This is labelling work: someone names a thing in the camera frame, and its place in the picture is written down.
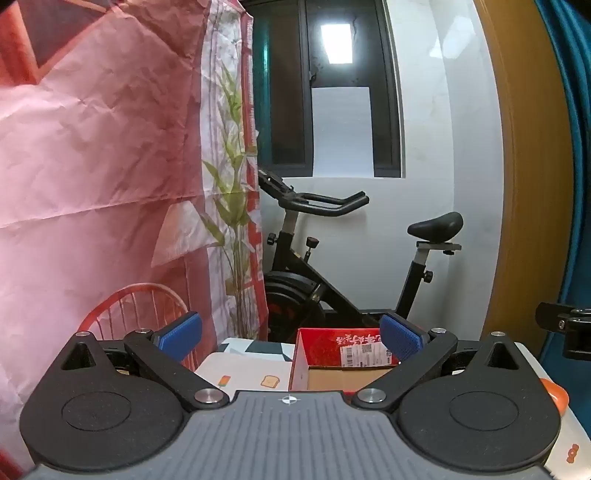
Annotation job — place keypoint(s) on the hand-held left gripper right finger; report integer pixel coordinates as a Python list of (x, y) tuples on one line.
[(401, 337)]

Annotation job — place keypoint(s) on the red strawberry cardboard box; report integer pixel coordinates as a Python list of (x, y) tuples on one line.
[(318, 350)]

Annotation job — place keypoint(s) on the wooden door frame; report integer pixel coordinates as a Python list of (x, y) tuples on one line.
[(521, 184)]

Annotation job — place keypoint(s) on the printed white tablecloth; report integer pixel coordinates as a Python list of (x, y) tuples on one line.
[(249, 369)]

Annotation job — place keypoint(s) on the dark window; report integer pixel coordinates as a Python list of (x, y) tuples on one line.
[(286, 92)]

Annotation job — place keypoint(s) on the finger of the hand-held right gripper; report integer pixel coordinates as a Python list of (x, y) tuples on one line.
[(575, 339)]

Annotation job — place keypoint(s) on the teal curtain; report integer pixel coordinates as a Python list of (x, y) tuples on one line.
[(577, 138)]

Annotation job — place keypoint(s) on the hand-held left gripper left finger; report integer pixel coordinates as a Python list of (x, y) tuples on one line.
[(182, 334)]

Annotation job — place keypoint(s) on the orange plastic object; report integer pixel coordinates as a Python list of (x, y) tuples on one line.
[(556, 397)]

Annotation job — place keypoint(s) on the black exercise bike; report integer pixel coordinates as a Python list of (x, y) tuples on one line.
[(295, 295)]

